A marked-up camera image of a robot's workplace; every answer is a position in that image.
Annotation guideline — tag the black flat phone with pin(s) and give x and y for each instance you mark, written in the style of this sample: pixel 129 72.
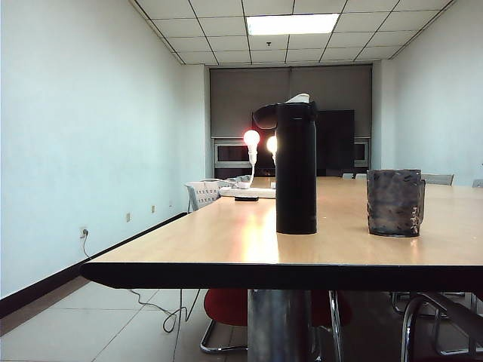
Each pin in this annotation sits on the black flat phone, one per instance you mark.
pixel 246 198

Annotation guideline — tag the red chair chrome frame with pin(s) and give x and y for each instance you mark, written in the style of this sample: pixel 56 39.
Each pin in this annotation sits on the red chair chrome frame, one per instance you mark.
pixel 226 305

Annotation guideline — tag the lit bulb gooseneck lamp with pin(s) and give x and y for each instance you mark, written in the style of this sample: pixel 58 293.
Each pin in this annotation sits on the lit bulb gooseneck lamp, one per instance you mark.
pixel 252 139

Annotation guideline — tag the white wall socket with plug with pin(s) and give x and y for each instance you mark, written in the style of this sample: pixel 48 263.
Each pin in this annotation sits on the white wall socket with plug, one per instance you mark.
pixel 83 232

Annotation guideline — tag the grey metal table leg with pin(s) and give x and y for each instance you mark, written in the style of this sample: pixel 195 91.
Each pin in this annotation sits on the grey metal table leg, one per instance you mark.
pixel 279 328

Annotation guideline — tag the rectangular ceiling light panel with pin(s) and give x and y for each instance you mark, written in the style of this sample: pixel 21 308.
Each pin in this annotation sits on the rectangular ceiling light panel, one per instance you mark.
pixel 292 23

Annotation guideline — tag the dark chair chrome frame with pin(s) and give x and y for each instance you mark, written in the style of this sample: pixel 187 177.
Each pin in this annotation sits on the dark chair chrome frame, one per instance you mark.
pixel 426 313

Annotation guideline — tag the dark smoky glass mug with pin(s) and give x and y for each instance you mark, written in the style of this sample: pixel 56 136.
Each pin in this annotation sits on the dark smoky glass mug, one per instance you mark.
pixel 392 203

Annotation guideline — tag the black television screen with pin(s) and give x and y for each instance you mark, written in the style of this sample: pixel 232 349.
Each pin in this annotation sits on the black television screen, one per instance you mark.
pixel 336 143

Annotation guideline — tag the white power strip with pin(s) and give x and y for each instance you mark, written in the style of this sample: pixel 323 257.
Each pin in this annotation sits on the white power strip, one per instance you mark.
pixel 245 192

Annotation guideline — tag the black thermos cup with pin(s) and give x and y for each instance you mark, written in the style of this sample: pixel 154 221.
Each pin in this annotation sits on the black thermos cup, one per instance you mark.
pixel 296 169

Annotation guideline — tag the white perforated plastic chair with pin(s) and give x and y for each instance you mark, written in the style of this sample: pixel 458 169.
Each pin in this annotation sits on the white perforated plastic chair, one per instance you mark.
pixel 202 194

